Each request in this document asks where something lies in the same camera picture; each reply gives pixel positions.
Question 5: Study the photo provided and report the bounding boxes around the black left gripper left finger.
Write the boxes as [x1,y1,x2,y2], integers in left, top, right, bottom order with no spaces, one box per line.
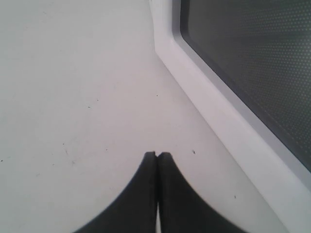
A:
[77,152,158,233]

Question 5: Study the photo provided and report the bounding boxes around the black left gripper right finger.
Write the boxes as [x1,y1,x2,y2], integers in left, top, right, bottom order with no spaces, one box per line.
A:
[157,152,238,233]

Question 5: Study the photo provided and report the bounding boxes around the white microwave door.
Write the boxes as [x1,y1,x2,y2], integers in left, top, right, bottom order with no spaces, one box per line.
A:
[148,0,311,214]

